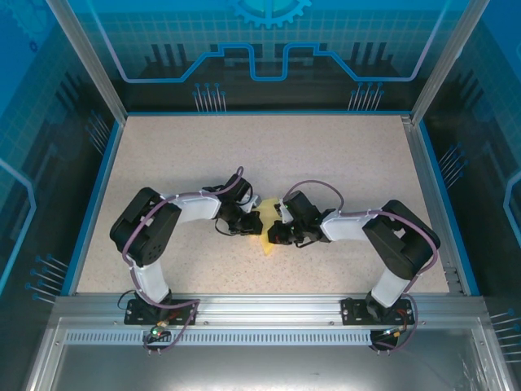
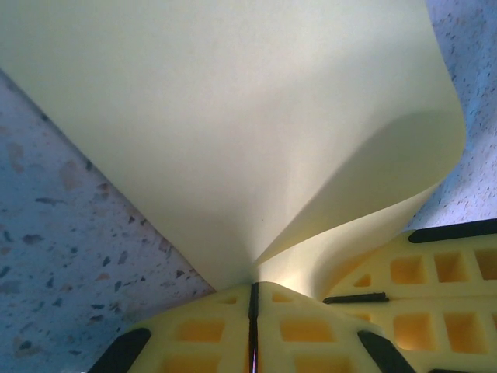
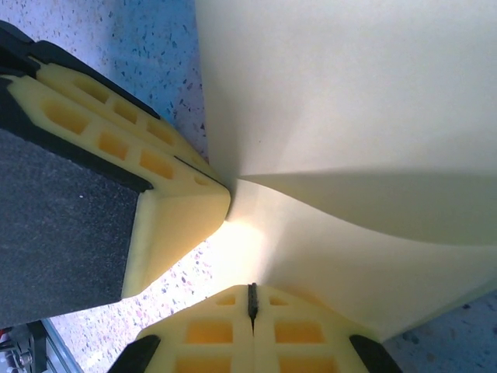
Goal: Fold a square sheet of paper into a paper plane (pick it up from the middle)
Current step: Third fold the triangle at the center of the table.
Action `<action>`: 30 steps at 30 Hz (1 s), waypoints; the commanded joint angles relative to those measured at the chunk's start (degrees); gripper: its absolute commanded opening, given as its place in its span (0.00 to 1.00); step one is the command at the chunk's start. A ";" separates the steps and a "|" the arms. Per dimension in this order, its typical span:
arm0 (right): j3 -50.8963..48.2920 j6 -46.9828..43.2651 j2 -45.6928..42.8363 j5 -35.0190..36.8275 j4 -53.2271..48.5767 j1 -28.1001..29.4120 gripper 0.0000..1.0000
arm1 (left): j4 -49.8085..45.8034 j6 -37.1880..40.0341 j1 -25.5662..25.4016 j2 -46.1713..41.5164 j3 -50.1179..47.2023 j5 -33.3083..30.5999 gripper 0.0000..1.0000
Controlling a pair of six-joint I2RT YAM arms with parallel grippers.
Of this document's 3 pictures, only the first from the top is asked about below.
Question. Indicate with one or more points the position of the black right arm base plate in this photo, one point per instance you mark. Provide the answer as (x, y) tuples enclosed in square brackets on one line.
[(352, 311)]

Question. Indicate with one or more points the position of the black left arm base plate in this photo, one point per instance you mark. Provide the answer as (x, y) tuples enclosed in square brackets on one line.
[(183, 315)]

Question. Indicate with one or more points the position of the aluminium side rail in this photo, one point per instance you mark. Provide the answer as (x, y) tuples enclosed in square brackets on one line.
[(429, 183)]

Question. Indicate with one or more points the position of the yellow cloth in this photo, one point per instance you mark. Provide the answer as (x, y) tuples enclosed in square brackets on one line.
[(269, 212)]

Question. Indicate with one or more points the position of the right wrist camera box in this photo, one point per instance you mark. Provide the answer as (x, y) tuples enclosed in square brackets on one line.
[(284, 212)]

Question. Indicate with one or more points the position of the grey metal tray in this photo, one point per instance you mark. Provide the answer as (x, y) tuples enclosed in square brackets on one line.
[(260, 370)]

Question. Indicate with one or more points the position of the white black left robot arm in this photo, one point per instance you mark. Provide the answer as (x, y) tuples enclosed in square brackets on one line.
[(142, 232)]

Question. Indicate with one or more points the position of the aluminium mounting rail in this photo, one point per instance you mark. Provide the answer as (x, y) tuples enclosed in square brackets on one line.
[(264, 309)]

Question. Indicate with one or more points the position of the aluminium frame post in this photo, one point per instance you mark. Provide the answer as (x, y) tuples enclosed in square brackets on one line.
[(91, 61), (441, 61)]

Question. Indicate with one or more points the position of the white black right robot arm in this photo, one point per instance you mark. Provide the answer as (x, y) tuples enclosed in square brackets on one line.
[(403, 244)]

